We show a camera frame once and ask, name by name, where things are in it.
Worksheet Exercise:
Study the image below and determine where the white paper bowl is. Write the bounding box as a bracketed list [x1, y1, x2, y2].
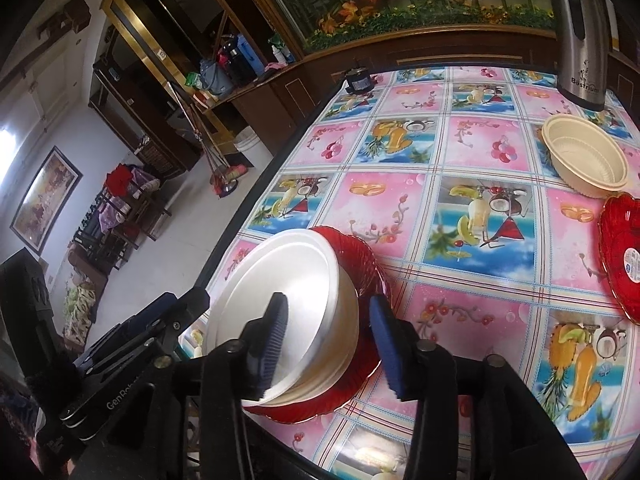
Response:
[206, 230, 351, 401]
[240, 240, 360, 406]

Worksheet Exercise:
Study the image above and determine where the small red glass plate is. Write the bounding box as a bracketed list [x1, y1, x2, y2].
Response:
[598, 192, 640, 325]

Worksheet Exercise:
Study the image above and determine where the red cloth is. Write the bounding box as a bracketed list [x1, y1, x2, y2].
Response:
[105, 166, 132, 196]

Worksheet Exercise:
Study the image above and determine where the large red glass plate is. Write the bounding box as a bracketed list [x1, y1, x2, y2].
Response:
[242, 226, 396, 426]

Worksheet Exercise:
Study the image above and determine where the steel thermos jug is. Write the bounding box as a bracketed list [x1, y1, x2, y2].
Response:
[547, 0, 608, 111]

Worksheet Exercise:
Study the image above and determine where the brown wicker basket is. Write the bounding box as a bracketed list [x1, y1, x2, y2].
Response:
[134, 135, 173, 181]

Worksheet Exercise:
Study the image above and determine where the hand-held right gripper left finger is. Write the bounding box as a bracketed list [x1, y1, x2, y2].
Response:
[150, 292, 291, 480]

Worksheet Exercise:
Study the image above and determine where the blue bottle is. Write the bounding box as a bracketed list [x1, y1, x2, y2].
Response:
[236, 35, 266, 73]

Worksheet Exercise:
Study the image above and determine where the pile of green vegetables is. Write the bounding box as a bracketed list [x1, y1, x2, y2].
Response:
[62, 280, 101, 341]

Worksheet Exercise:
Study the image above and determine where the purple floral cloth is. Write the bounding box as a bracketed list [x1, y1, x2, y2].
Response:
[125, 166, 162, 201]

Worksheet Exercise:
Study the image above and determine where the small black pot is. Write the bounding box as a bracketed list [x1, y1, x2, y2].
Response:
[344, 66, 375, 93]

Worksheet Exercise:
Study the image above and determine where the dark wooden chair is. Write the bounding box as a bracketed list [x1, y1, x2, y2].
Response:
[70, 200, 141, 273]

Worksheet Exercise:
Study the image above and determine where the red broom and dustpan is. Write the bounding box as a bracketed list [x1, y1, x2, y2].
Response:
[167, 82, 248, 196]

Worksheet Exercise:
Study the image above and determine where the blue grey bag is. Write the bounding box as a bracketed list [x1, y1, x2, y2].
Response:
[200, 57, 233, 96]

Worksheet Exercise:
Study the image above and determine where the framed wall picture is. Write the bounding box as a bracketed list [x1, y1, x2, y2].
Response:
[10, 146, 83, 253]

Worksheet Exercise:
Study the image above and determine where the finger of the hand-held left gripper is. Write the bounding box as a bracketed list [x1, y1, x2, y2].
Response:
[75, 292, 173, 368]
[142, 287, 211, 348]

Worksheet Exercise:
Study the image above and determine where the gold framed display cabinet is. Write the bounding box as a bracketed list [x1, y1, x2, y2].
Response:
[87, 0, 241, 181]

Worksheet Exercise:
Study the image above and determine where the white plastic bucket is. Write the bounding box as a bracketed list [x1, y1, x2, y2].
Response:
[234, 127, 273, 171]

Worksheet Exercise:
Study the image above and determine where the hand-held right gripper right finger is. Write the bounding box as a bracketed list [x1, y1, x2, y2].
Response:
[369, 294, 576, 480]

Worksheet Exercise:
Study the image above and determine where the black bottle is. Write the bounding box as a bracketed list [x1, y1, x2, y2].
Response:
[219, 34, 253, 83]

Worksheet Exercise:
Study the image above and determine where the black box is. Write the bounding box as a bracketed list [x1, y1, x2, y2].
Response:
[0, 250, 53, 361]

